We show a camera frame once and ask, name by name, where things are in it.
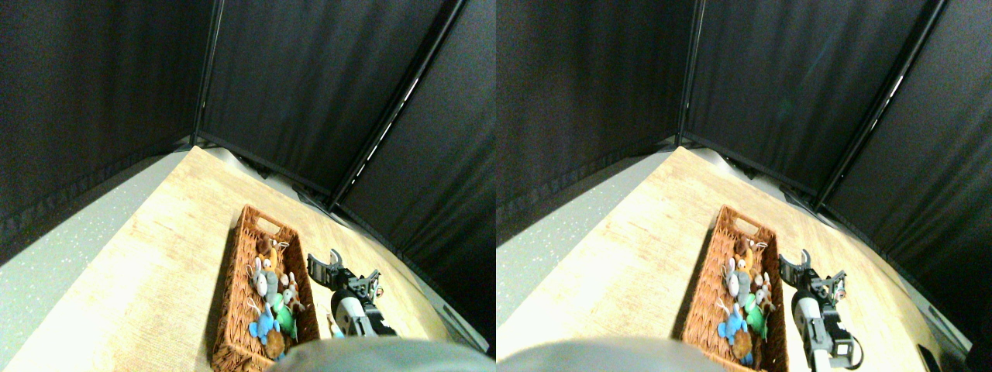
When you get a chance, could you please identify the brown and white plush toy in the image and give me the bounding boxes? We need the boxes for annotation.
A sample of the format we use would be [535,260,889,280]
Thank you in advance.
[279,271,308,312]
[753,271,779,312]

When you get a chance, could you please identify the grey plush toy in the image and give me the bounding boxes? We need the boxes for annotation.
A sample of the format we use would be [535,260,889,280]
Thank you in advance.
[722,258,755,307]
[247,258,281,305]

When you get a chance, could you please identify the green plush toy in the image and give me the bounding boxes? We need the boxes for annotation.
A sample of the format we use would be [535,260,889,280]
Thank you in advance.
[273,304,300,341]
[744,304,770,341]

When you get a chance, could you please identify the brown wicker basket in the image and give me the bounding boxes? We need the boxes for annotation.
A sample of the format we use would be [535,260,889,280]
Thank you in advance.
[682,205,790,371]
[211,205,320,371]

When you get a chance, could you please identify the black curtain stand pole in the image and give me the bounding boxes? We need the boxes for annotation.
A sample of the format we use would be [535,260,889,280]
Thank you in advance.
[329,0,467,210]
[814,0,948,210]
[676,0,707,148]
[190,0,226,148]

